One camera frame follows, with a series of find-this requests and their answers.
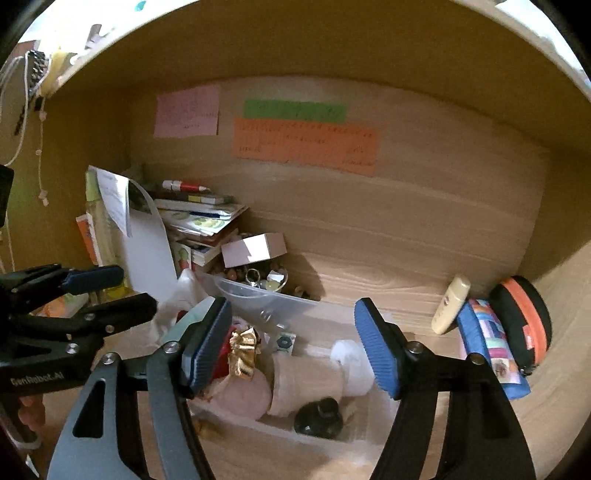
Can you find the clear plastic storage box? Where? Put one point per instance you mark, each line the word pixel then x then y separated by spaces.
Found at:
pixel 295 309

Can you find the pink paper note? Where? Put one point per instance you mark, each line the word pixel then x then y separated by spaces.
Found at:
pixel 187 110

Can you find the blue patchwork pencil case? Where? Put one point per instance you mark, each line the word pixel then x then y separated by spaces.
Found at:
pixel 489 341

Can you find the white tissue roll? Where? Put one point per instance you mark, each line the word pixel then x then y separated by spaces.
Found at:
pixel 353 364

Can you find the dark round bottle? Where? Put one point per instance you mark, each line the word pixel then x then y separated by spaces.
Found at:
pixel 318 417

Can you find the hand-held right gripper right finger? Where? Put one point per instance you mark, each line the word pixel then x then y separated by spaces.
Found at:
pixel 376 350

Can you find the yellow-green bottle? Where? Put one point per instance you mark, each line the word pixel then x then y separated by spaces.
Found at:
pixel 99 230

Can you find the small hexagon print box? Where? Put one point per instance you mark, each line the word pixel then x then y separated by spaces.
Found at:
pixel 284 344

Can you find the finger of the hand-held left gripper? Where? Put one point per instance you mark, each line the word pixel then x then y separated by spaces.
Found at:
pixel 120 311
pixel 92 278

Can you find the red and white marker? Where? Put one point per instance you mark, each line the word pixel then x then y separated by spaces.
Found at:
pixel 184 186

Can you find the small white cardboard box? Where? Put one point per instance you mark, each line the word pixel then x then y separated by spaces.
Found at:
pixel 254 249

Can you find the orange and white packet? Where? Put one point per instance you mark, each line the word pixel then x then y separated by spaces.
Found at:
pixel 60 304

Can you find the stack of books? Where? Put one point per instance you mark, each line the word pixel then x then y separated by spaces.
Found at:
pixel 198 226

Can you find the white curved sheet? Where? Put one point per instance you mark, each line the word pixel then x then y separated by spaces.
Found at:
pixel 147 244

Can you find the glass bowl of trinkets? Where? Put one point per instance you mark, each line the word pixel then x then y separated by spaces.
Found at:
pixel 272 281

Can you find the cream lotion tube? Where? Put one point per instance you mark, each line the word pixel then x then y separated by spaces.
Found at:
pixel 450 304

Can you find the green paper note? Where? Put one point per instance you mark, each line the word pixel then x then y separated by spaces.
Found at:
pixel 295 110

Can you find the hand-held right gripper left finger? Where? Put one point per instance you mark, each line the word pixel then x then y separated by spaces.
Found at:
pixel 207 350

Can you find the red box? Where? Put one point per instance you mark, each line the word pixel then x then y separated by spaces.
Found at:
pixel 222 355

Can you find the gold foil item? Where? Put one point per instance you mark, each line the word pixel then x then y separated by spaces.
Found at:
pixel 244 350

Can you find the orange paper note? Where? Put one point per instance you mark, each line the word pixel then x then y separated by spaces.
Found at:
pixel 304 145

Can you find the black and orange zip case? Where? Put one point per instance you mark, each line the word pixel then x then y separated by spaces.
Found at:
pixel 521 318

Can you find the person's left hand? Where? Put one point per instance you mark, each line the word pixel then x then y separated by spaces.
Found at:
pixel 33 413

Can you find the pink round pad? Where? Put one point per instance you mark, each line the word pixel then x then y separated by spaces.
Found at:
pixel 244 397

